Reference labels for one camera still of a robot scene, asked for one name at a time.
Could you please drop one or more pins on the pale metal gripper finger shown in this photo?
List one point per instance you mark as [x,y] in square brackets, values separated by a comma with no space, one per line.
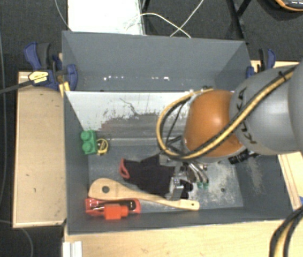
[177,193]

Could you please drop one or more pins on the black cloth with red loop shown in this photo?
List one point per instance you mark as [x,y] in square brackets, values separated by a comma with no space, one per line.
[150,177]

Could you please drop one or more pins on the wooden spoon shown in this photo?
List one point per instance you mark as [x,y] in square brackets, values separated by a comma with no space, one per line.
[119,191]

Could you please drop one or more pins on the red and orange tool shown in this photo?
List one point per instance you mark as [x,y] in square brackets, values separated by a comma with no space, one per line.
[114,210]

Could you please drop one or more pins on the green toy brick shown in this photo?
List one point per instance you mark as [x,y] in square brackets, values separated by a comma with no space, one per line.
[88,142]

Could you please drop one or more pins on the grey metal bin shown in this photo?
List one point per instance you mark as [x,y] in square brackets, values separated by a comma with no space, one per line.
[146,60]

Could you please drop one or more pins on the pale wood board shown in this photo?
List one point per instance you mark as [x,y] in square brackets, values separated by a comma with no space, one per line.
[40,149]

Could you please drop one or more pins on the black cylinder on white bracket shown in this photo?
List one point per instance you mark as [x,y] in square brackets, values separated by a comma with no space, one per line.
[237,158]

